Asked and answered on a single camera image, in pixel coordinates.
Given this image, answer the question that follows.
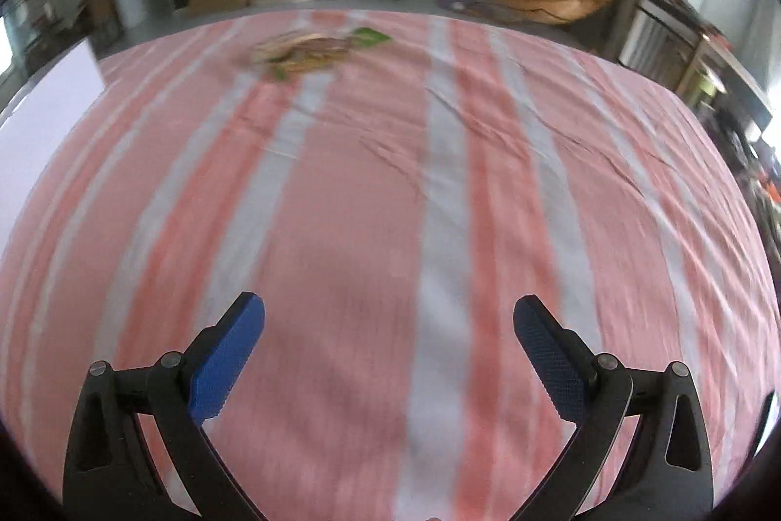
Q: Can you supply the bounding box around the white box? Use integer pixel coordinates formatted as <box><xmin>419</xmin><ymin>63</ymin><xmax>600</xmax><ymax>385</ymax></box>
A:
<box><xmin>0</xmin><ymin>39</ymin><xmax>104</xmax><ymax>253</ymax></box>

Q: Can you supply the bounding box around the pink striped tablecloth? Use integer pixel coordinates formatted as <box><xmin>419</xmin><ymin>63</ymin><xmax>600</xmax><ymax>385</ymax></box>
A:
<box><xmin>0</xmin><ymin>8</ymin><xmax>781</xmax><ymax>521</ymax></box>

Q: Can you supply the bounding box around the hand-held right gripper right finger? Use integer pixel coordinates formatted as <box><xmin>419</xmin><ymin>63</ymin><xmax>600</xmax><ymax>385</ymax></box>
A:
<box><xmin>513</xmin><ymin>294</ymin><xmax>715</xmax><ymax>521</ymax></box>

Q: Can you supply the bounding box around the dark slatted wooden chair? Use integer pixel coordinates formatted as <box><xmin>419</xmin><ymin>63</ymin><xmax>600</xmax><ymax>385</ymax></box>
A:
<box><xmin>622</xmin><ymin>0</ymin><xmax>702</xmax><ymax>83</ymax></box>

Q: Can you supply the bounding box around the purple round rug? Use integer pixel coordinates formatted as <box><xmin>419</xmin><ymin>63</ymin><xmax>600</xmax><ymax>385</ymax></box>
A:
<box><xmin>436</xmin><ymin>0</ymin><xmax>519</xmax><ymax>18</ymax></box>

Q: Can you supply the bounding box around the clear bag of dark nuts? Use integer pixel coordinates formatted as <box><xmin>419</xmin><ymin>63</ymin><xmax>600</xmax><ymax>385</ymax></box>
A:
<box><xmin>287</xmin><ymin>36</ymin><xmax>358</xmax><ymax>61</ymax></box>

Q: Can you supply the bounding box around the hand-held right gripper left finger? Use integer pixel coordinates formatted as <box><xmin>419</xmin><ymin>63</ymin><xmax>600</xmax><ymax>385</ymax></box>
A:
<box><xmin>61</xmin><ymin>291</ymin><xmax>267</xmax><ymax>521</ymax></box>

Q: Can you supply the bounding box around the cluster of small bottles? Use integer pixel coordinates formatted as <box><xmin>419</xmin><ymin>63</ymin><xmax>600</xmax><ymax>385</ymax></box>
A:
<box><xmin>701</xmin><ymin>87</ymin><xmax>781</xmax><ymax>253</ymax></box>

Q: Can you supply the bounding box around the green snack packet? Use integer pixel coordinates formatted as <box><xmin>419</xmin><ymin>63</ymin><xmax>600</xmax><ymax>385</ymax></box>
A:
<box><xmin>348</xmin><ymin>26</ymin><xmax>391</xmax><ymax>49</ymax></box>

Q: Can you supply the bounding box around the wooden desk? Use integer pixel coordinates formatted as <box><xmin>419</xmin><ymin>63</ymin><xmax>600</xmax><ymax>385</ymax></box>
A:
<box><xmin>677</xmin><ymin>26</ymin><xmax>776</xmax><ymax>131</ymax></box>

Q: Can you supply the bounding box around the clear bag of brown nuts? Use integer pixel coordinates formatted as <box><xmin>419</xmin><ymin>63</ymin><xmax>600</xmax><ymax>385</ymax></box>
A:
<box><xmin>274</xmin><ymin>56</ymin><xmax>336</xmax><ymax>73</ymax></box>

